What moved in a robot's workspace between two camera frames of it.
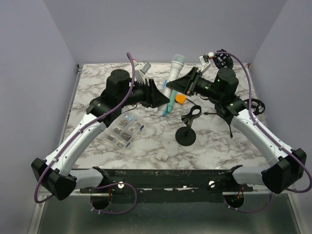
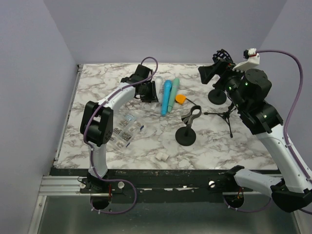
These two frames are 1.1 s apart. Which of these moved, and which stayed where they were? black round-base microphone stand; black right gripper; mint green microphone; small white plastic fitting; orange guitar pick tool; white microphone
Moved: white microphone; black right gripper
Stayed: orange guitar pick tool; mint green microphone; black round-base microphone stand; small white plastic fitting
